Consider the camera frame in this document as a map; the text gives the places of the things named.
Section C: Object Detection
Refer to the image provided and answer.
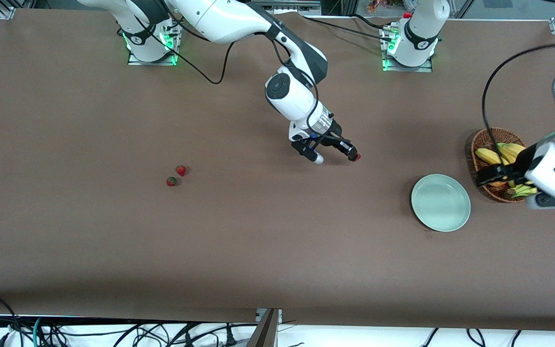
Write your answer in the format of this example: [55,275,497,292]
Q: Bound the grey background device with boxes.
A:
[250,0,321,15]

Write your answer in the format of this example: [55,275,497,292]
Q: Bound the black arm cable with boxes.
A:
[133,0,350,150]
[482,42,555,145]

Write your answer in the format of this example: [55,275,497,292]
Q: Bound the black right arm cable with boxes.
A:
[133,0,350,150]

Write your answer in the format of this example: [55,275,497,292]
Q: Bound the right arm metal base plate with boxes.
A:
[128,22,178,66]

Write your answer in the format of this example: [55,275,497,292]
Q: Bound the long black table cable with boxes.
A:
[299,13,394,42]

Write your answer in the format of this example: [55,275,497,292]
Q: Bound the brown wicker basket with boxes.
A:
[471,128,532,203]

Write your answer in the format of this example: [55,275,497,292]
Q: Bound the short black table cable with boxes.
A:
[352,13,390,29]

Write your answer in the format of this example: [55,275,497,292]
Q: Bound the yellow banana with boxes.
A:
[475,148,503,167]
[497,143,525,164]
[499,143,541,198]

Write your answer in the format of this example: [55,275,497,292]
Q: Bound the pale green plate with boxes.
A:
[411,174,471,232]

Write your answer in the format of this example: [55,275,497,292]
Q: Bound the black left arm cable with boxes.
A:
[482,42,555,145]

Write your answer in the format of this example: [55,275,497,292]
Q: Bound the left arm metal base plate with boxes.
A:
[382,24,433,73]

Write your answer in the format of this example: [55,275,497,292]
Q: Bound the aluminium frame profile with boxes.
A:
[248,308,282,347]

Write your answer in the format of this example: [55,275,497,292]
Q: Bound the brown table cover sheet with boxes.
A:
[0,9,555,333]

